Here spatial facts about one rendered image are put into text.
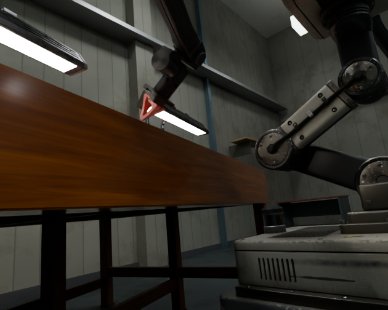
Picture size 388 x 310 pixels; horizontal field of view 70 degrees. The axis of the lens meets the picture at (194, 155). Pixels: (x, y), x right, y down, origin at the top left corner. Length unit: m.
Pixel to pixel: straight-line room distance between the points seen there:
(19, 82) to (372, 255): 0.67
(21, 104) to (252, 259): 0.61
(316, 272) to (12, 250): 2.55
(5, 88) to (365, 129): 6.69
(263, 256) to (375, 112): 6.27
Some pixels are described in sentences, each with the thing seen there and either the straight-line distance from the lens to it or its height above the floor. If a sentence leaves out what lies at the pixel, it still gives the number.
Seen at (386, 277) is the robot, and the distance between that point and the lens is 0.68.
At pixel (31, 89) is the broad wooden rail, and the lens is 0.45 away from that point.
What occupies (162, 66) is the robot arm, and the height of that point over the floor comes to 0.95.
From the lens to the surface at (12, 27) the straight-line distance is 0.88.
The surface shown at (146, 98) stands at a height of 0.91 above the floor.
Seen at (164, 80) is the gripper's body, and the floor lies 0.95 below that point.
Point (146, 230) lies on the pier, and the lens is 3.33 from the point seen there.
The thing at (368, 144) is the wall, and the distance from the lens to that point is 6.80.
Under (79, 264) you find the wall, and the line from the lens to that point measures 3.12.
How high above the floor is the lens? 0.56
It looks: 12 degrees up
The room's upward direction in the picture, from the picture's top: 5 degrees counter-clockwise
